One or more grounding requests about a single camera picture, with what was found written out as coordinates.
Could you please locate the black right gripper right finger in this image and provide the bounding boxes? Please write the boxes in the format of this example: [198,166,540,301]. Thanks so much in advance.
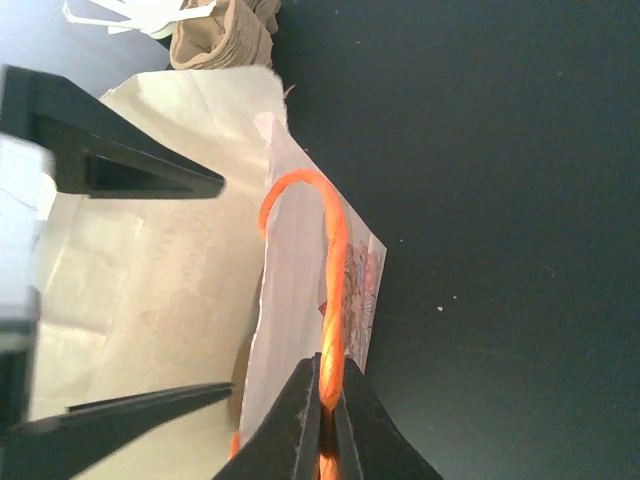
[335,358,442,480]

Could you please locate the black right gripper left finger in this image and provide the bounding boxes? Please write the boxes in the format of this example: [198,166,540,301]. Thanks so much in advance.
[214,355,322,480]

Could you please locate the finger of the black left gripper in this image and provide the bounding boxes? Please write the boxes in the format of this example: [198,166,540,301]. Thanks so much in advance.
[1,382,234,479]
[1,66,226,200]

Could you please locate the cream bear-print paper bag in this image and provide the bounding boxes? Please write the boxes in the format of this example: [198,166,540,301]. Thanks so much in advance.
[29,65,389,480]

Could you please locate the white plastic stirrers bundle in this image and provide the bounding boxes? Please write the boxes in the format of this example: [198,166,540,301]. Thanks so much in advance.
[62,0,217,40]

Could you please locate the stacked brown pulp cup carriers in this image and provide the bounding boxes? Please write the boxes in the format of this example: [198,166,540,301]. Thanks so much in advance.
[169,0,282,70]

